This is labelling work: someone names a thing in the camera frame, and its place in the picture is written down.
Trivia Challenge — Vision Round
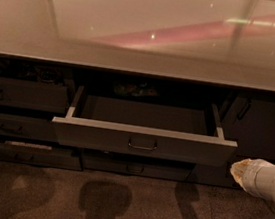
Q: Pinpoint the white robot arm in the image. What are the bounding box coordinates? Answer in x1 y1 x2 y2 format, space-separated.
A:
230 158 275 203

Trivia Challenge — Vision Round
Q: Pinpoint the dark drawer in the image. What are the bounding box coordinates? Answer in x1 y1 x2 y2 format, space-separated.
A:
81 149 195 182
52 86 238 166
0 114 57 142
0 77 69 114
0 140 82 171

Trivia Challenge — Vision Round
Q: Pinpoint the green colourful packet in drawer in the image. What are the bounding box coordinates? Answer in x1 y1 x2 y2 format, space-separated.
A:
113 82 159 97

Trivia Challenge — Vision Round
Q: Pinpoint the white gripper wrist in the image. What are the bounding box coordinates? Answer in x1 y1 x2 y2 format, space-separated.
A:
229 158 275 200

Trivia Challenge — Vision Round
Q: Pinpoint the pale flat item in drawer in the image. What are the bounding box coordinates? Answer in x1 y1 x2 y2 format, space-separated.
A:
5 141 53 151

